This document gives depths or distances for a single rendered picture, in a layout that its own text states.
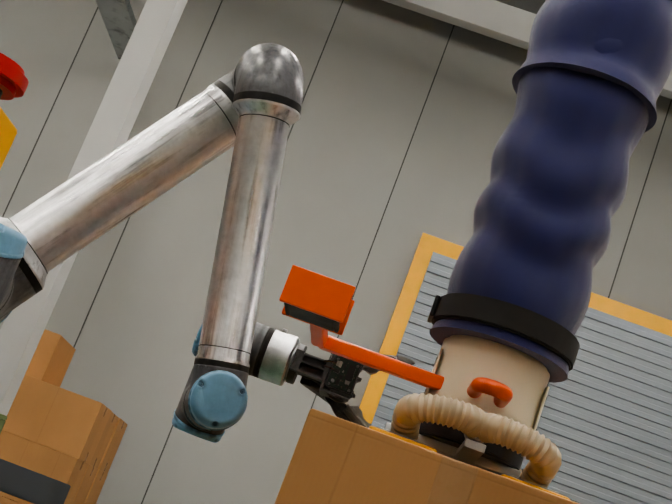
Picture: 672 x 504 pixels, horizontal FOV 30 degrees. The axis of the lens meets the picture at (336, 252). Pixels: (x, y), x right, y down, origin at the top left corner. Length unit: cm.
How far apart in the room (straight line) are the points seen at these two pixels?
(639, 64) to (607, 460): 947
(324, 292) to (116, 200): 66
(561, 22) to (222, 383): 78
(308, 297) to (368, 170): 1023
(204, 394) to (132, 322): 956
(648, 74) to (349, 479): 82
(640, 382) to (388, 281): 243
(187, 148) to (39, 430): 665
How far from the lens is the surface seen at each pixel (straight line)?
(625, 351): 1156
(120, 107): 502
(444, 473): 162
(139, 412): 1139
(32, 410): 878
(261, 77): 209
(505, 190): 193
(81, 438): 868
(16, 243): 198
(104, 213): 216
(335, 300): 159
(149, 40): 512
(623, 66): 200
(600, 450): 1139
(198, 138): 219
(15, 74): 104
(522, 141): 196
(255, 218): 204
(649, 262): 1194
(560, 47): 201
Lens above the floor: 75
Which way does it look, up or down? 14 degrees up
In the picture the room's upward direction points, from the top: 21 degrees clockwise
